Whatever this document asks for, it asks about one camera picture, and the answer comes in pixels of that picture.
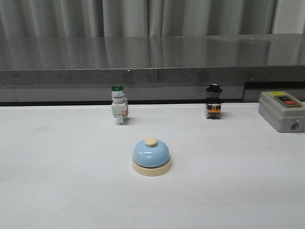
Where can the blue and cream desk bell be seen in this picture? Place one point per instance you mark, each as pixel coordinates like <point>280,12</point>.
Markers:
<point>151,157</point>

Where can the grey stone counter ledge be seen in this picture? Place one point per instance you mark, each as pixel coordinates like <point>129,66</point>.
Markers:
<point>151,69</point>

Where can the grey pleated curtain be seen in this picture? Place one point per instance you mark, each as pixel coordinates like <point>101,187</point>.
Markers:
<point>134,18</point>

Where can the green push button switch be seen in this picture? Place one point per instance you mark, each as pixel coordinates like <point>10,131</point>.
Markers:
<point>119,104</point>

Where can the black selector knob switch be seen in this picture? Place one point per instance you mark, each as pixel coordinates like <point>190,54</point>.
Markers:
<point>213,102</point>

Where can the grey power switch box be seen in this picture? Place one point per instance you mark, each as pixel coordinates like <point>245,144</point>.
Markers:
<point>282,111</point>

